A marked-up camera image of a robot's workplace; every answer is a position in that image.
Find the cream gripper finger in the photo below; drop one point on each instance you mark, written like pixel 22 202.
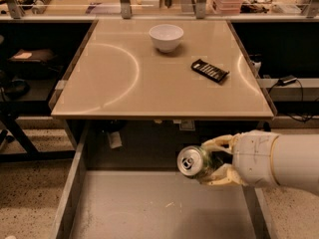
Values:
pixel 223 143
pixel 224 176

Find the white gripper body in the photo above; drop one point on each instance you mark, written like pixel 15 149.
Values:
pixel 254 158

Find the green soda can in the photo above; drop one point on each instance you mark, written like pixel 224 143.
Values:
pixel 194 162

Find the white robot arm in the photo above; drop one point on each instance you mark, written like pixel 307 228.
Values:
pixel 295 161

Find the open grey metal drawer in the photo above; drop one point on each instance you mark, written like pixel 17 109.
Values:
pixel 136 192

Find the black snack bar wrapper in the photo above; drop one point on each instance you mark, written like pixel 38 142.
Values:
pixel 209 71

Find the black power adapter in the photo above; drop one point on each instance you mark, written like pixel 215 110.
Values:
pixel 287 80

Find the white ceramic bowl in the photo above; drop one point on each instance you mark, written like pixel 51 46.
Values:
pixel 166 37

